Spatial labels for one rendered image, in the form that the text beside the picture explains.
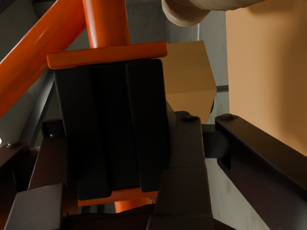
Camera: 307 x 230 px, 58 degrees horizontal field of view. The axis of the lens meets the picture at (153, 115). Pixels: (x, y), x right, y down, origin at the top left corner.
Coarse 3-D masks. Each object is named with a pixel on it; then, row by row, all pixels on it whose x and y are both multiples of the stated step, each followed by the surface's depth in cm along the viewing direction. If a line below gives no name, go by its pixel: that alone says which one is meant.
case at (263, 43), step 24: (288, 0) 20; (240, 24) 30; (264, 24) 24; (288, 24) 20; (240, 48) 30; (264, 48) 25; (288, 48) 21; (240, 72) 31; (264, 72) 25; (288, 72) 21; (240, 96) 32; (264, 96) 26; (288, 96) 22; (264, 120) 27; (288, 120) 22; (288, 144) 22
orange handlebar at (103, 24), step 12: (84, 0) 14; (96, 0) 14; (108, 0) 14; (120, 0) 14; (96, 12) 14; (108, 12) 14; (120, 12) 14; (96, 24) 14; (108, 24) 14; (120, 24) 14; (96, 36) 14; (108, 36) 14; (120, 36) 14; (120, 204) 17; (132, 204) 17; (144, 204) 17
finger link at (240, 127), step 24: (216, 120) 13; (240, 120) 13; (240, 144) 11; (264, 144) 10; (240, 168) 11; (264, 168) 9; (288, 168) 8; (240, 192) 11; (264, 192) 9; (288, 192) 8; (264, 216) 9; (288, 216) 8
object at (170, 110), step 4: (168, 104) 17; (168, 108) 16; (168, 112) 15; (172, 112) 15; (168, 116) 14; (172, 116) 14; (168, 120) 15; (172, 120) 15; (172, 124) 15; (172, 128) 15; (172, 132) 15; (172, 136) 15; (172, 140) 15
